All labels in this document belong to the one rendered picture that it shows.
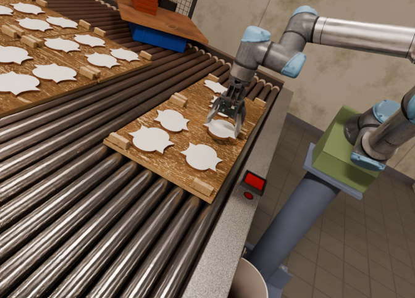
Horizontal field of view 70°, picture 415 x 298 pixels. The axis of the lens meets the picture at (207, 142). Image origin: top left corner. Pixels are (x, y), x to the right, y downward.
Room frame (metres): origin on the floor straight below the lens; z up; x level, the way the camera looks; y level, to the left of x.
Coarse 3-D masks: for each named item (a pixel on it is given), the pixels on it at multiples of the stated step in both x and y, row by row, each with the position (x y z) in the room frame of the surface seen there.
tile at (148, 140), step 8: (144, 128) 0.78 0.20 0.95; (152, 128) 0.80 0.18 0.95; (136, 136) 0.73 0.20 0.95; (144, 136) 0.74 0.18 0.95; (152, 136) 0.76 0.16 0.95; (160, 136) 0.78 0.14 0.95; (168, 136) 0.80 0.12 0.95; (136, 144) 0.69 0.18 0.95; (144, 144) 0.71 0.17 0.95; (152, 144) 0.72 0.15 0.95; (160, 144) 0.74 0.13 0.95; (168, 144) 0.76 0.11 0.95; (144, 152) 0.68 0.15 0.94; (152, 152) 0.70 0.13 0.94; (160, 152) 0.71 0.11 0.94
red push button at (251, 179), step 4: (248, 176) 0.80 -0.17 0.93; (252, 176) 0.81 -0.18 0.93; (248, 180) 0.78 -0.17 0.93; (252, 180) 0.79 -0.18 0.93; (256, 180) 0.80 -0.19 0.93; (260, 180) 0.81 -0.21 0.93; (252, 184) 0.77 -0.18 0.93; (256, 184) 0.78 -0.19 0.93; (260, 184) 0.79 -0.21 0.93; (260, 188) 0.77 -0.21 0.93
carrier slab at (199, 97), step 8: (200, 80) 1.41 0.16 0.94; (192, 88) 1.27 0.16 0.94; (200, 88) 1.31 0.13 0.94; (184, 96) 1.16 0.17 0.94; (192, 96) 1.19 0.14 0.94; (200, 96) 1.23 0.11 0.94; (208, 96) 1.26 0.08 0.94; (216, 96) 1.30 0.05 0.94; (192, 104) 1.11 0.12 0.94; (200, 104) 1.15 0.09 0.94; (208, 104) 1.18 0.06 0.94; (248, 104) 1.38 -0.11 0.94; (256, 104) 1.42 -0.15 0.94; (200, 112) 1.08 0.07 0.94; (208, 112) 1.11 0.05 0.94; (248, 112) 1.28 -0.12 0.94; (256, 112) 1.32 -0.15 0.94; (232, 120) 1.13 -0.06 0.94; (248, 120) 1.20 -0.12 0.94; (256, 120) 1.23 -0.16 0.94; (248, 128) 1.12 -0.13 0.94
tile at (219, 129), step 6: (216, 120) 0.98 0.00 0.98; (222, 120) 1.00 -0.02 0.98; (204, 126) 0.91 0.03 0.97; (210, 126) 0.92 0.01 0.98; (216, 126) 0.93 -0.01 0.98; (222, 126) 0.95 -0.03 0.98; (228, 126) 0.97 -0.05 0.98; (210, 132) 0.88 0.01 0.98; (216, 132) 0.89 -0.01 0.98; (222, 132) 0.91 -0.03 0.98; (228, 132) 0.93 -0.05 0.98; (222, 138) 0.88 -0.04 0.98; (228, 138) 0.90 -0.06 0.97; (234, 138) 0.90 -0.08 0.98
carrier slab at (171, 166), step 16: (192, 112) 1.05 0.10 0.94; (128, 128) 0.77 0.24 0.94; (160, 128) 0.84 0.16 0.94; (192, 128) 0.93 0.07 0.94; (112, 144) 0.66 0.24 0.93; (176, 144) 0.79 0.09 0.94; (208, 144) 0.87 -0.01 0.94; (224, 144) 0.92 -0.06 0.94; (240, 144) 0.97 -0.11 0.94; (144, 160) 0.65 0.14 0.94; (160, 160) 0.68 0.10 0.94; (176, 160) 0.71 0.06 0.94; (224, 160) 0.82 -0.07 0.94; (176, 176) 0.65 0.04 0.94; (192, 176) 0.67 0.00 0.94; (208, 176) 0.71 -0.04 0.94; (224, 176) 0.74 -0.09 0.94; (192, 192) 0.63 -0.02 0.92
